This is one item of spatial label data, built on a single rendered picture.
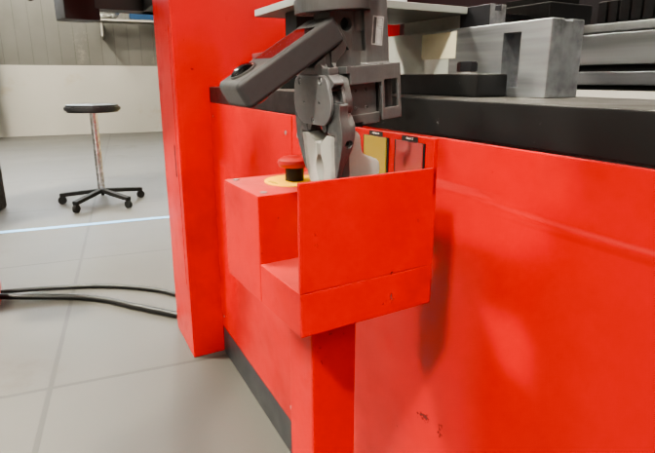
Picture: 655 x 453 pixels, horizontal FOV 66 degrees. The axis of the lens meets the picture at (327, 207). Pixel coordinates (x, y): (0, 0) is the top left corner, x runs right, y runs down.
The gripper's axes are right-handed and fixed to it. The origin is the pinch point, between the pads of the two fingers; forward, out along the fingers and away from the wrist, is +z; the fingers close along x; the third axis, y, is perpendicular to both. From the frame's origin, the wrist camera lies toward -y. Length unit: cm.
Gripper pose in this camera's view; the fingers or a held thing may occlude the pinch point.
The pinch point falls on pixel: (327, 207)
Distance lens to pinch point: 52.2
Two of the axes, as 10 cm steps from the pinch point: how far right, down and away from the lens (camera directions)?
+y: 8.6, -2.1, 4.7
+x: -5.1, -2.1, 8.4
